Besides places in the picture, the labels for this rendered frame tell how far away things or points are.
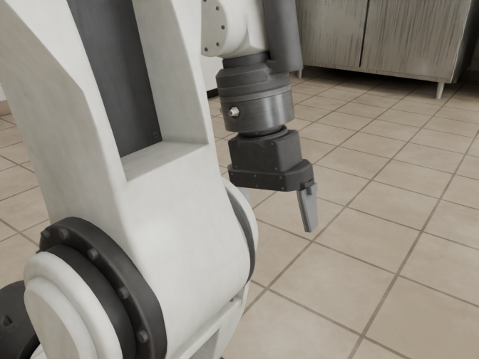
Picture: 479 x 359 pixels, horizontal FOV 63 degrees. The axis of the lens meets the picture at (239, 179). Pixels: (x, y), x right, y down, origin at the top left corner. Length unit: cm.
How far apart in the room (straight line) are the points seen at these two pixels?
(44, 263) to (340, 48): 338
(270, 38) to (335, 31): 314
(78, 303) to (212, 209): 12
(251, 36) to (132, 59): 15
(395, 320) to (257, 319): 38
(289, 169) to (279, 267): 87
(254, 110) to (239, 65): 5
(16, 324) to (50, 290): 45
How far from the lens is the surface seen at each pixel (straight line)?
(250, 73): 44
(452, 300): 135
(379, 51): 346
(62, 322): 30
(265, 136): 47
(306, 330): 114
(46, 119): 30
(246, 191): 56
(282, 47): 44
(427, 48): 337
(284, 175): 46
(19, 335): 74
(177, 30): 32
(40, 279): 32
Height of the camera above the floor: 84
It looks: 27 degrees down
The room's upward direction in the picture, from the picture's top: straight up
